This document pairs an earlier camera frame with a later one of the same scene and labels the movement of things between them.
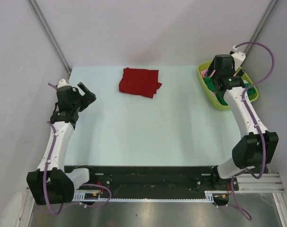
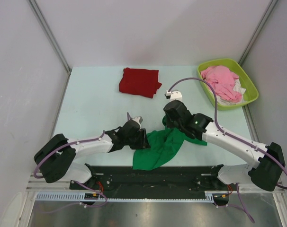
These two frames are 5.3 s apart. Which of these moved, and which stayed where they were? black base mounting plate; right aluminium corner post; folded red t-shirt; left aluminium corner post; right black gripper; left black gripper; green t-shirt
Moved: green t-shirt; left black gripper; right black gripper
Stayed: black base mounting plate; right aluminium corner post; folded red t-shirt; left aluminium corner post
